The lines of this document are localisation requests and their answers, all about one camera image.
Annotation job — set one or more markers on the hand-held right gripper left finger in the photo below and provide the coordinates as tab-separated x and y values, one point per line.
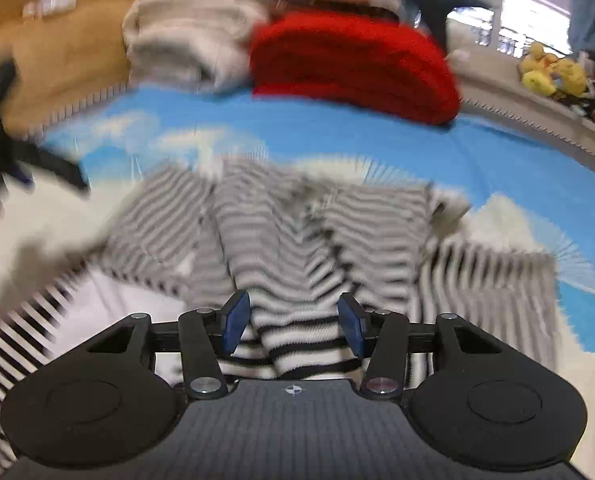
236	322

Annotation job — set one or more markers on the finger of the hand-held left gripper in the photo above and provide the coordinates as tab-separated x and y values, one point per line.
52	162

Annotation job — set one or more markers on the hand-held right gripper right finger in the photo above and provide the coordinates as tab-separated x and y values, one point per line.
351	325

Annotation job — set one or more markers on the black white striped small top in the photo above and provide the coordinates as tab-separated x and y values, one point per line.
287	255

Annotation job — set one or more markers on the tissue pack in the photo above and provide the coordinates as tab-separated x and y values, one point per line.
50	1

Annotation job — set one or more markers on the red folded blanket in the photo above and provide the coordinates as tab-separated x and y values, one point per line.
352	67

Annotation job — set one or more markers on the white window sill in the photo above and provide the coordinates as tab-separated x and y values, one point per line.
517	110

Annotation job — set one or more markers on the yellow duck plush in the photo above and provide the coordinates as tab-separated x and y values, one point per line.
537	67

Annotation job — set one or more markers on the teal shark plush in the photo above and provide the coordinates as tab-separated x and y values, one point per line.
427	5

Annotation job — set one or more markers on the yellow bear plush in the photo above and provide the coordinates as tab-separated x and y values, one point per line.
572	77

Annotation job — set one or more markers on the white framed window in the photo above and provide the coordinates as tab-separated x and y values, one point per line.
527	15

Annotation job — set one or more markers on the wooden bed frame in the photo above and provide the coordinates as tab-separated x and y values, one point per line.
67	65

